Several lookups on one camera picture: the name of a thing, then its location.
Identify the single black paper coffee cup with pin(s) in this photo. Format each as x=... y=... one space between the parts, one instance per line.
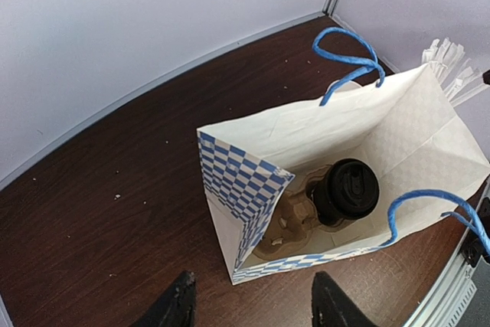
x=327 y=215

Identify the bundle of wrapped white straws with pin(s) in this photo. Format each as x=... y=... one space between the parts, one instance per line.
x=459 y=80

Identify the aluminium front rail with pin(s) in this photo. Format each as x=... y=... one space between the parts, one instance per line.
x=454 y=289

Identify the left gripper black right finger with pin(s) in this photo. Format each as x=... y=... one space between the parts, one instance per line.
x=332 y=307

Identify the blue checkered paper bag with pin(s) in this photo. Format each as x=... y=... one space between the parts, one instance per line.
x=426 y=160

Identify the black plastic cup lid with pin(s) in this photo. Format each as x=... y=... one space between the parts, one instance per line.
x=352 y=188

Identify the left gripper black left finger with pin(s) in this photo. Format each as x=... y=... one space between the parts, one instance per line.
x=175 y=307

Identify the brown cardboard cup carrier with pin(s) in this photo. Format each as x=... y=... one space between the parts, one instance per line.
x=294 y=219

